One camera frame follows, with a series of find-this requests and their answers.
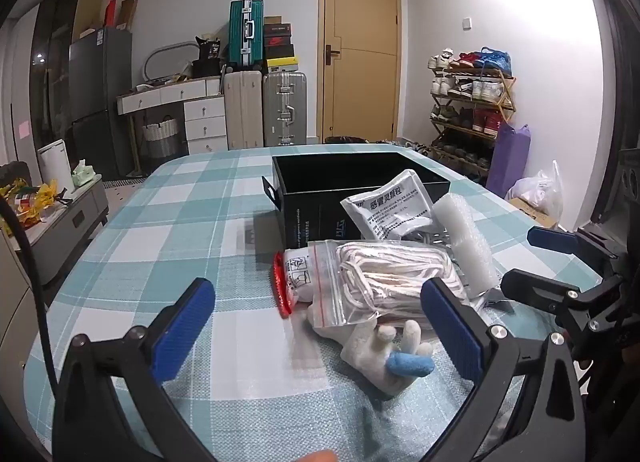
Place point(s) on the black storage box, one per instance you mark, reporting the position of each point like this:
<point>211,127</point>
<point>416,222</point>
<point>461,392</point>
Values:
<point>310,212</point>

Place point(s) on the yellow and black shoebox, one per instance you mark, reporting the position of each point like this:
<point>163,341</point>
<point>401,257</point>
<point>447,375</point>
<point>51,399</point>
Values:
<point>282,63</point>

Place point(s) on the purple bag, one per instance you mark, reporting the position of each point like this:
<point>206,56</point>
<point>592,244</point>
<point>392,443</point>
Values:
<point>507,162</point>

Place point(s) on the white desk with drawers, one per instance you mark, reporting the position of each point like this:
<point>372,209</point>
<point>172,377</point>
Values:
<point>205,122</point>

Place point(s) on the tan wooden door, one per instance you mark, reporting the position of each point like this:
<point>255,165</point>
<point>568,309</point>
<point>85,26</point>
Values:
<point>360,67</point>

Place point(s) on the black shoebox with red logo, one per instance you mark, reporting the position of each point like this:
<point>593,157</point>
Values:
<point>277,41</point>

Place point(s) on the dark glass cabinet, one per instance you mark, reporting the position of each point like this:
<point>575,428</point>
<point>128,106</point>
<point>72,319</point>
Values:
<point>50,67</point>

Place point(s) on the tall flat cardboard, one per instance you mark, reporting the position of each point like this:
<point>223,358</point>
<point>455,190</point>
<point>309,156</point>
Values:
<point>90,2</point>

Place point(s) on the white medicine packet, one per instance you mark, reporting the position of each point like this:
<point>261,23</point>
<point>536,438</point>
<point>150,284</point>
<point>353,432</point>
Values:
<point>390,212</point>

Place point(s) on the teal checked tablecloth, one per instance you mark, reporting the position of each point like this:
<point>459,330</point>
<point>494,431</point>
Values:
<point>175,222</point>

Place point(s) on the red-edged white glove packet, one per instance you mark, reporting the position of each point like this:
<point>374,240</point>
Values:
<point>297,277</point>

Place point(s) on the grey refrigerator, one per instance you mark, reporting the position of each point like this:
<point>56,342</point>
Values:
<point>100,102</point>

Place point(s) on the green tissue pack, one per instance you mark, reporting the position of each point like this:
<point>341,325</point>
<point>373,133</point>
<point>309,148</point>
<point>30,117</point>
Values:
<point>84,174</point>

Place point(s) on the woven laundry basket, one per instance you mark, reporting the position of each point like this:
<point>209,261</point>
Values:
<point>160,137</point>

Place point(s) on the scattered loose shoes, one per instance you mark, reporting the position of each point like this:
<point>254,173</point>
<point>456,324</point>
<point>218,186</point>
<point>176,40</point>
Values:
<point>410,146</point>

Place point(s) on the white plastic bag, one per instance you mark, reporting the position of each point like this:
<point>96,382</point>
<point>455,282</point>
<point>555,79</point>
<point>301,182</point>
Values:
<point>537,189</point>

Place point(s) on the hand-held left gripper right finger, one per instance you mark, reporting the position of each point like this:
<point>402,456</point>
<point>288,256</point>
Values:
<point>450,332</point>

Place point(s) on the white air purifier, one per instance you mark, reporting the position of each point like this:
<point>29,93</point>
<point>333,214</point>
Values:
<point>55,167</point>

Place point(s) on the person's left hand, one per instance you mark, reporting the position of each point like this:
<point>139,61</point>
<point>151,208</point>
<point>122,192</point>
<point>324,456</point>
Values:
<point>315,457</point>

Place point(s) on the green suitcase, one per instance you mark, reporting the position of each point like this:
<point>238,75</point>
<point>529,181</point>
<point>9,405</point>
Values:
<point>242,32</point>

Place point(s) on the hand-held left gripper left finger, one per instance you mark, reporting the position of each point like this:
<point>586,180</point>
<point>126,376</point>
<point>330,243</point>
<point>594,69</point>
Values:
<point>182,332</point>

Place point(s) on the black trash bin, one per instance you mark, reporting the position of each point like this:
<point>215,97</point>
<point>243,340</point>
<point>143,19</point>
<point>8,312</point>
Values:
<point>345,139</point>

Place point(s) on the yellow flowers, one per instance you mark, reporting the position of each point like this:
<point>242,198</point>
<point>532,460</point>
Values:
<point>37,199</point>

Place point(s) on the wooden shoe rack with shoes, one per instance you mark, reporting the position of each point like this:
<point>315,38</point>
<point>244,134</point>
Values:
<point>480,89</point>

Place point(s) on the beige suitcase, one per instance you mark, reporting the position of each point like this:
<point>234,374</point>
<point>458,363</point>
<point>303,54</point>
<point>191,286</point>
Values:
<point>242,112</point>

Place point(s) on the brown cardboard shoebox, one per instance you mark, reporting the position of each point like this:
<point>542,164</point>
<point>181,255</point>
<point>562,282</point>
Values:
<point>272,20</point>

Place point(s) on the white glove with blue fingertip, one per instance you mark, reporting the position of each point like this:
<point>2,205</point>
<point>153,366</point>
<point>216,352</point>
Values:
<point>370,352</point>

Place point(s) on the red paper bag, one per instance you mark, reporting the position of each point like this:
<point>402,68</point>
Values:
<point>110,14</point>

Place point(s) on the white bubble wrap roll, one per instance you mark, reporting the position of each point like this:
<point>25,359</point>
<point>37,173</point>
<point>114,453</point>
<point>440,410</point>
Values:
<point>465,242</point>

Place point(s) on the black shopping bag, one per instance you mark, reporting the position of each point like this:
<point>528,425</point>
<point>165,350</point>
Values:
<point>209,49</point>

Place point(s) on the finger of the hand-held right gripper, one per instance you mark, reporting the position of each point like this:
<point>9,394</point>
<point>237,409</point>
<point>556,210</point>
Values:
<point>550,239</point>
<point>540,292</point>

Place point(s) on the grey low cabinet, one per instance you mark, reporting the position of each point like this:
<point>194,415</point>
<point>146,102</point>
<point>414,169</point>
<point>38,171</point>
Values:
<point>70,227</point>

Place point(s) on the oval mirror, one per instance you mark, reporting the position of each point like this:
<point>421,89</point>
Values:
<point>170,59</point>

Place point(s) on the silver suitcase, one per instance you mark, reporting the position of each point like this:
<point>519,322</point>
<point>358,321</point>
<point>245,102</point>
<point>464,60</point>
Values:
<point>285,107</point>

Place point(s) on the brown cardboard box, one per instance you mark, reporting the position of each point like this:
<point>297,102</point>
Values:
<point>127,12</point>

